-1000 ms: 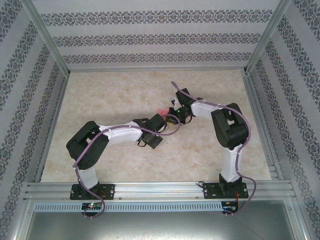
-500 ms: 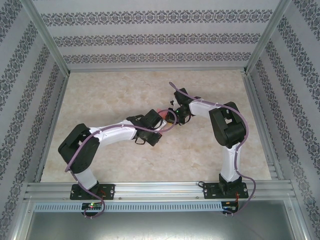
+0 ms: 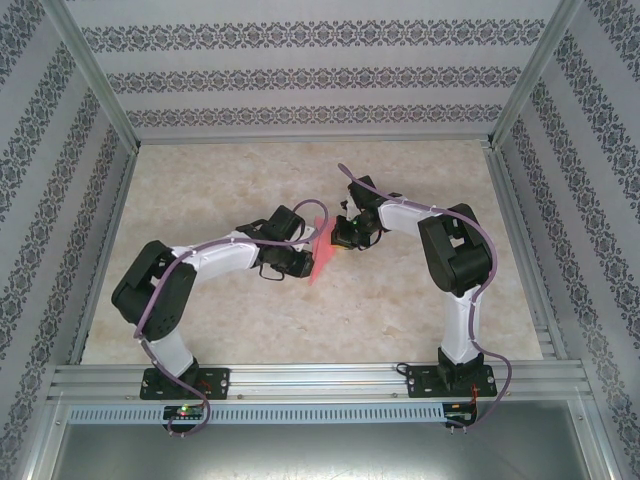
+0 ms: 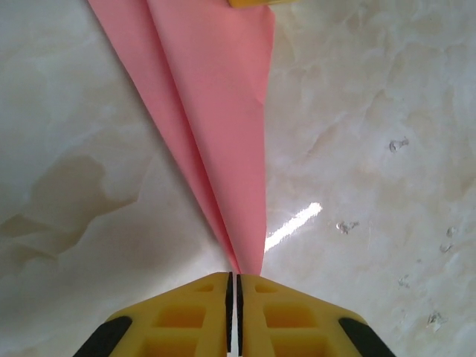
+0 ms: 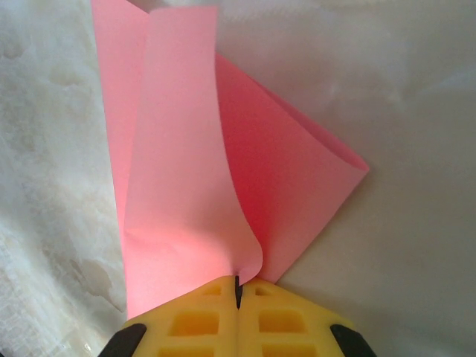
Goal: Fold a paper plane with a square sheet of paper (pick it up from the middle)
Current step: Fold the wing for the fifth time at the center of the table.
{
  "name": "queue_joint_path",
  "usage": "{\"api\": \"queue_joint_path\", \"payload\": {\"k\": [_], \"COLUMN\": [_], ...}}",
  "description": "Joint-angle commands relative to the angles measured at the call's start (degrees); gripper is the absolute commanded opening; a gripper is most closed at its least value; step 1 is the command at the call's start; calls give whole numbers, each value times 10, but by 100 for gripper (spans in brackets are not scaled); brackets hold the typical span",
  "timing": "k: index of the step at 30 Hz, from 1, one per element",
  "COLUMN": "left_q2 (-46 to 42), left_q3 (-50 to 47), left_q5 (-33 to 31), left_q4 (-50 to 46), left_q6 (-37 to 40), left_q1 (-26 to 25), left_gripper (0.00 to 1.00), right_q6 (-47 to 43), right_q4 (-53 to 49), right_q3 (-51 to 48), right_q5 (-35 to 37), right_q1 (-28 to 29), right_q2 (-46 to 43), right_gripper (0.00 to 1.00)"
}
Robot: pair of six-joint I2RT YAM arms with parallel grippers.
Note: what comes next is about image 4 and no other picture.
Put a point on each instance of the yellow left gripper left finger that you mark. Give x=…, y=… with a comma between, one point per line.
x=178, y=327

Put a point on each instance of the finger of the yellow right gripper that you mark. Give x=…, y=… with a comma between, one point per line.
x=256, y=2

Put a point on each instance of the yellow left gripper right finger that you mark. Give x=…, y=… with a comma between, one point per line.
x=297, y=327

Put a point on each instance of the pink paper sheet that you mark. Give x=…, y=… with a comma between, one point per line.
x=223, y=111

